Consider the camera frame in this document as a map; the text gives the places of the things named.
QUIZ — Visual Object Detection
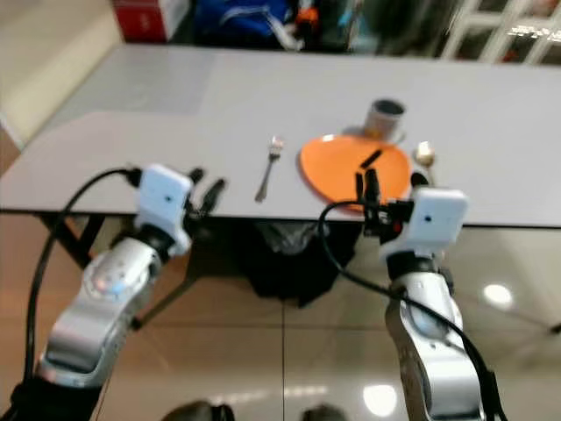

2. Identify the short black stick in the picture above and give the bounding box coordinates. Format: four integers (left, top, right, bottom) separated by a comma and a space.
360, 150, 384, 170

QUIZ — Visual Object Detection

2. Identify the orange plate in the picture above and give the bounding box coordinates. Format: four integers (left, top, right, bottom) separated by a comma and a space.
299, 133, 412, 214

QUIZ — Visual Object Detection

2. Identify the silver metal fork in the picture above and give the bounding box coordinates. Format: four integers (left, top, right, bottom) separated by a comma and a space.
254, 136, 287, 204

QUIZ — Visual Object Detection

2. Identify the grey cup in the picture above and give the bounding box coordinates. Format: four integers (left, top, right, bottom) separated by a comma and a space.
366, 98, 408, 143

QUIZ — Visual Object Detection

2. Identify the black bag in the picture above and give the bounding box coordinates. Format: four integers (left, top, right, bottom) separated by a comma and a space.
241, 219, 356, 308

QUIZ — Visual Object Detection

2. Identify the black table leg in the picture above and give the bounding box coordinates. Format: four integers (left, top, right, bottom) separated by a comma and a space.
44, 213, 96, 275

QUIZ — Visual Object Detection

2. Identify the blue bag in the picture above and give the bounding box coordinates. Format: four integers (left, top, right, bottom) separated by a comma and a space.
193, 0, 301, 49

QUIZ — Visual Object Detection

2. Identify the red box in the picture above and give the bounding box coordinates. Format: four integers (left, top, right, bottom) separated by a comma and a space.
112, 0, 192, 43

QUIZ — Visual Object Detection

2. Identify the small orange object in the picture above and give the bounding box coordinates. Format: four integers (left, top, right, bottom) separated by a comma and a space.
296, 4, 320, 29

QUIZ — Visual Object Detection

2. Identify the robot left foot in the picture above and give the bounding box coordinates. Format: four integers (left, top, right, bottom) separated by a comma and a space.
168, 400, 227, 421

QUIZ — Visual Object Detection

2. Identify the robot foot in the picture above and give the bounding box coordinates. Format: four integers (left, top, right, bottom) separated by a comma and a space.
301, 403, 352, 421
168, 400, 227, 421

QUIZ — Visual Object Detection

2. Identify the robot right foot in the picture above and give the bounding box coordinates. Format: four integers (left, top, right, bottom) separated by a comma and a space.
301, 403, 352, 421

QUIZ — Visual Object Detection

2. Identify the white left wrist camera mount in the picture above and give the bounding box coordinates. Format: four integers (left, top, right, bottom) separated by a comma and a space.
134, 163, 196, 257

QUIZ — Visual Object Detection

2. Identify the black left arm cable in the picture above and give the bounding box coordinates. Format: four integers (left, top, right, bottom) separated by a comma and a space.
20, 167, 143, 387

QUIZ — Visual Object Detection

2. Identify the white lattice frame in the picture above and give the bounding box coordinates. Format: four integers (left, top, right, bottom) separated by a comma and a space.
438, 0, 561, 67

